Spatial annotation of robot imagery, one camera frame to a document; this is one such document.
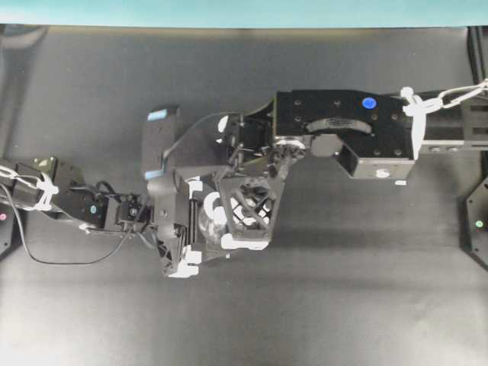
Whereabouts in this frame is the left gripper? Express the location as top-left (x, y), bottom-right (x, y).
top-left (146, 167), bottom-right (230, 278)

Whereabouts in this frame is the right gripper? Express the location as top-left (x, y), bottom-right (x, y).
top-left (217, 111), bottom-right (305, 250)

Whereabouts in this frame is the clear plastic bottle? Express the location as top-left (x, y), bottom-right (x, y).
top-left (198, 191), bottom-right (243, 250)

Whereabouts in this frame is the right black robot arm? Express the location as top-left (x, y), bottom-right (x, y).
top-left (212, 85), bottom-right (487, 250)

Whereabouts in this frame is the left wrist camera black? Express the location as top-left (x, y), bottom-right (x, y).
top-left (141, 104), bottom-right (180, 181)

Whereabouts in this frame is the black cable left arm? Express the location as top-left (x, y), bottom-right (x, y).
top-left (0, 182), bottom-right (153, 265)

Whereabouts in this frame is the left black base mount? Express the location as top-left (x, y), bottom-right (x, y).
top-left (0, 204), bottom-right (21, 260)

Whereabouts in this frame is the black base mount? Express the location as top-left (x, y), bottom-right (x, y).
top-left (460, 177), bottom-right (487, 271)
top-left (0, 204), bottom-right (21, 260)

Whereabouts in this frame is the white chain right arm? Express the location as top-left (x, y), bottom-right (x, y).
top-left (400, 78), bottom-right (488, 115)

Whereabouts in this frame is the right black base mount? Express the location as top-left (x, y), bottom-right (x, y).
top-left (460, 177), bottom-right (487, 271)

